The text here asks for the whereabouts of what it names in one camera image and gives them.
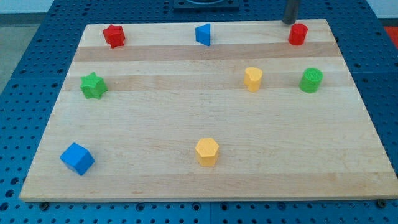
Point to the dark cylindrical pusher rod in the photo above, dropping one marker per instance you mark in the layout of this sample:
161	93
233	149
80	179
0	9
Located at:
291	11

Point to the red cylinder block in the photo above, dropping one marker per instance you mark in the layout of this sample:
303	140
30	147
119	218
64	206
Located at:
298	33

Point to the blue triangle block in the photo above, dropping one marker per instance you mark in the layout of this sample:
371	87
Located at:
203	34

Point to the red star block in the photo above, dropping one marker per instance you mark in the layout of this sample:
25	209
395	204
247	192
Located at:
114	36

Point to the wooden board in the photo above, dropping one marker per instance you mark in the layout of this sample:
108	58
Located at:
166	92

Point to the blue cube block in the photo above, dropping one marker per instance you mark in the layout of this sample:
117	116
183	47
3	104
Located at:
77	158

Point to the green star block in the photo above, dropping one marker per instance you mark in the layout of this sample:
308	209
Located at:
93	86

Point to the yellow hexagon block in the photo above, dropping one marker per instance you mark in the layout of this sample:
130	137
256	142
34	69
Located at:
207	151

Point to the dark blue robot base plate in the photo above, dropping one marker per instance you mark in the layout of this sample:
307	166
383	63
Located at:
205	4

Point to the green cylinder block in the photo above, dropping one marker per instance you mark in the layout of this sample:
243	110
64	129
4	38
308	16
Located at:
311	80

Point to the yellow heart block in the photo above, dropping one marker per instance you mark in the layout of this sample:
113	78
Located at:
253	78

